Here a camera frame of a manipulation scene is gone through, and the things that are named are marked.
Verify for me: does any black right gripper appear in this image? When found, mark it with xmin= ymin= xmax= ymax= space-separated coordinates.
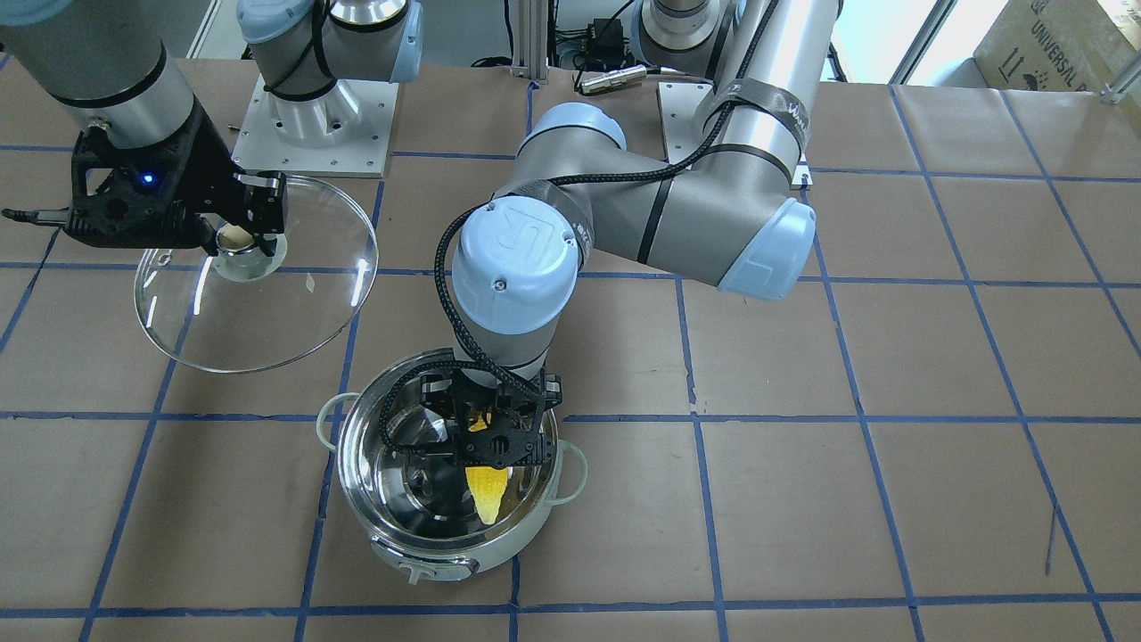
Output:
xmin=65 ymin=101 xmax=288 ymax=259

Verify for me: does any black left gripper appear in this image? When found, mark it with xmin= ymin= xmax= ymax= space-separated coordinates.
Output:
xmin=419 ymin=368 xmax=563 ymax=470

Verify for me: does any yellow corn cob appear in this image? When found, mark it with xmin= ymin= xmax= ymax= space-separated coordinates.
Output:
xmin=464 ymin=465 xmax=511 ymax=525

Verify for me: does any glass pot lid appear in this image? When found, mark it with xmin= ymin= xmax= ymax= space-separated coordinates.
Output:
xmin=133 ymin=176 xmax=379 ymax=374

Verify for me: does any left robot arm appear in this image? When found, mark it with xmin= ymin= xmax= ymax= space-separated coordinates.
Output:
xmin=379 ymin=1 xmax=842 ymax=470

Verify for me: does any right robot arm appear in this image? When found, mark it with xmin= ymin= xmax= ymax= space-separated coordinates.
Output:
xmin=3 ymin=1 xmax=423 ymax=259

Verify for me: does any pale green cooking pot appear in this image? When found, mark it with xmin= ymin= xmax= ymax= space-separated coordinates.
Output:
xmin=319 ymin=347 xmax=588 ymax=584

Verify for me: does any silver cylindrical connector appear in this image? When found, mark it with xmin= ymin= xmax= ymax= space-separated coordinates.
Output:
xmin=576 ymin=64 xmax=648 ymax=96

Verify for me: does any black power adapter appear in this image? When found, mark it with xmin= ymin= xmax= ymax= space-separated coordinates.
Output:
xmin=584 ymin=18 xmax=630 ymax=66

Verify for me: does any cardboard box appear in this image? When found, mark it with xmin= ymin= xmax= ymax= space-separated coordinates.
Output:
xmin=973 ymin=1 xmax=1138 ymax=91

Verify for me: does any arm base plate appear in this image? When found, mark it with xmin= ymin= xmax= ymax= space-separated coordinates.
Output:
xmin=233 ymin=78 xmax=400 ymax=178
xmin=656 ymin=80 xmax=812 ymax=188

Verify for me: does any aluminium frame post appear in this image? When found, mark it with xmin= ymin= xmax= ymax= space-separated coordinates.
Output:
xmin=508 ymin=0 xmax=550 ymax=86

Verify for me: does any black cables bundle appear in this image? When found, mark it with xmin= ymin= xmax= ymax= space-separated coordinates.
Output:
xmin=471 ymin=0 xmax=644 ymax=70

